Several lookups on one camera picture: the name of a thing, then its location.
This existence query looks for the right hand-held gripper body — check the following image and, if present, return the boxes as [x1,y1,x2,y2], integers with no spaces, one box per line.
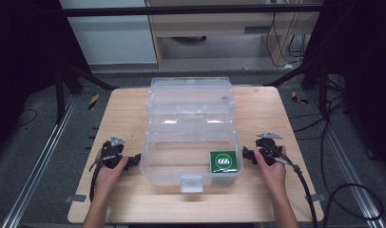
[255,132,284,166]

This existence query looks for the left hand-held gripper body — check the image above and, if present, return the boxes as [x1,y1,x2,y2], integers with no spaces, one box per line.
[100,136,129,169]

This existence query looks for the clear plastic storage box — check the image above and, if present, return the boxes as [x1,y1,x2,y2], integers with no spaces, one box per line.
[139,76,244,194]

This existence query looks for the person's left hand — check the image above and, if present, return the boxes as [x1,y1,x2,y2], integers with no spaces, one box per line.
[93,155,130,200]

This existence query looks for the person's right hand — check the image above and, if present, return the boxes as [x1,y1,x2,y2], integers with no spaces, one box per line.
[253,145,288,198]

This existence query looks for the green square packet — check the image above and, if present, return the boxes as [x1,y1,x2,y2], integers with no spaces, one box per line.
[209,150,240,174]

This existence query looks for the yellow black striped tape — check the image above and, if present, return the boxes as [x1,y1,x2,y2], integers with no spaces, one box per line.
[87,93,101,111]
[290,90,310,105]

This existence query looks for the black metal stand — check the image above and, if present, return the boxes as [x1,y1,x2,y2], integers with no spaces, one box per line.
[262,58,330,119]
[53,60,120,125]

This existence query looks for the black curtain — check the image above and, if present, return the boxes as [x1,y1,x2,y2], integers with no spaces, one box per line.
[0,0,91,156]
[303,0,386,177]

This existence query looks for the white cabinet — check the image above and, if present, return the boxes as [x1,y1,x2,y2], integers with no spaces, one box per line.
[59,0,158,67]

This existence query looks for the light wooden desk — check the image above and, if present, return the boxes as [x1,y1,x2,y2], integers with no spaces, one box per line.
[145,0,324,68]

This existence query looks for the black horizontal bar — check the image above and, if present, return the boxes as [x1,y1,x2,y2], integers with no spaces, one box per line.
[61,4,324,18]

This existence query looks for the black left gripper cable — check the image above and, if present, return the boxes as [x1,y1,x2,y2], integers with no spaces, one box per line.
[88,154,118,203]

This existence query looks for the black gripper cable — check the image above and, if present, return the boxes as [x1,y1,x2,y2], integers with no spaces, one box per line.
[88,154,118,203]
[261,142,319,228]

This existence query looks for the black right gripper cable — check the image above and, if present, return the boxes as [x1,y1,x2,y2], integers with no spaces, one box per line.
[261,142,319,228]

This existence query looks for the grey metal table bracket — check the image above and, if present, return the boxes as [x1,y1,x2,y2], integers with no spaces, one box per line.
[64,194,87,204]
[305,192,327,204]

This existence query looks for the black looped floor cable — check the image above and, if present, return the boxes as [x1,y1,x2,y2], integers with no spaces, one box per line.
[289,93,385,228]

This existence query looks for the aluminium floor rail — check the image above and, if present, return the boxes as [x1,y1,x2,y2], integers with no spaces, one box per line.
[304,90,386,228]
[0,94,79,228]

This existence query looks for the thin black floor cable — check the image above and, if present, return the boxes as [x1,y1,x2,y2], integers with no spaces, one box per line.
[13,107,39,128]

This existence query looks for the black hanging desk cables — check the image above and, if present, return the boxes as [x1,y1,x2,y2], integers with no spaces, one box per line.
[264,11,311,69]

